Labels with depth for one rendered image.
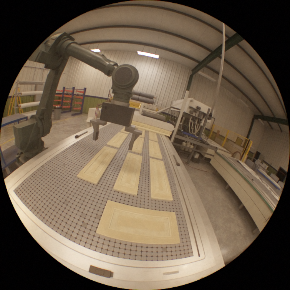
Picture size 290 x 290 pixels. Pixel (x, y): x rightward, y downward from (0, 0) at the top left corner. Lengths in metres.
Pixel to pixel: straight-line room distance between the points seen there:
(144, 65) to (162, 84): 1.92
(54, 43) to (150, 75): 6.79
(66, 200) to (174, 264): 0.77
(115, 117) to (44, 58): 1.00
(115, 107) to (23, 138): 1.14
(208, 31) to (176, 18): 1.41
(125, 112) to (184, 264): 1.04
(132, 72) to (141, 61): 7.25
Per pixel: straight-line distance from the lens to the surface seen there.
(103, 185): 0.87
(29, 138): 1.47
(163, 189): 0.96
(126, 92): 0.70
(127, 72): 0.68
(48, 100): 1.49
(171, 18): 5.41
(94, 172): 0.95
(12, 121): 2.50
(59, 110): 6.38
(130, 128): 0.74
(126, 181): 0.90
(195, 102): 4.26
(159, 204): 0.86
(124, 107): 0.69
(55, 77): 1.46
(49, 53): 1.29
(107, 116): 0.73
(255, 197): 3.24
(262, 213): 3.19
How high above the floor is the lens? 1.51
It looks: 21 degrees down
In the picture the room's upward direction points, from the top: 17 degrees clockwise
